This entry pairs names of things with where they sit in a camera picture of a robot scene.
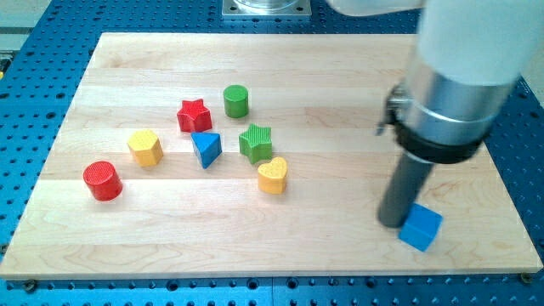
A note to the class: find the green wooden star block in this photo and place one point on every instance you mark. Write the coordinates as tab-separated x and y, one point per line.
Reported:
256	143

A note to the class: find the red wooden cylinder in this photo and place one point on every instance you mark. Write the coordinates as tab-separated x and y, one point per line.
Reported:
102	180

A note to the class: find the light wooden board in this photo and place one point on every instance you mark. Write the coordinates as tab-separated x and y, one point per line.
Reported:
322	96

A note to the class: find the blue wooden triangle block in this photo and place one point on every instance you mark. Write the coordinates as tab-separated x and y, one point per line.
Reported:
207	147

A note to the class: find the yellow wooden heart block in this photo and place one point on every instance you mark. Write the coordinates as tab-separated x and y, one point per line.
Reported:
272	176

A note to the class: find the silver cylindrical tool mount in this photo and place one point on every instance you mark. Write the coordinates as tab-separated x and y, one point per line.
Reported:
437	119

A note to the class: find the yellow wooden hexagon block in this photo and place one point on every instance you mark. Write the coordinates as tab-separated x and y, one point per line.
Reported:
145	148

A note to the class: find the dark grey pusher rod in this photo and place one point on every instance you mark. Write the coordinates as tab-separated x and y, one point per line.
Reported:
403	188

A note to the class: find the red wooden star block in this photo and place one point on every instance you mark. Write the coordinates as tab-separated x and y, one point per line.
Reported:
194	116

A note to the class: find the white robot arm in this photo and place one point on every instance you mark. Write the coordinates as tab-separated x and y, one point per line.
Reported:
467	58

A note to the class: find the blue wooden cube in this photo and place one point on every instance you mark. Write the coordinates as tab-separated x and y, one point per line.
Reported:
421	227

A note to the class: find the green wooden cylinder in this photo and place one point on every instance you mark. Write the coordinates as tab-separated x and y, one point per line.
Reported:
236	101

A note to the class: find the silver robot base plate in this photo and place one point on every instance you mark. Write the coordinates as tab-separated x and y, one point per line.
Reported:
265	8

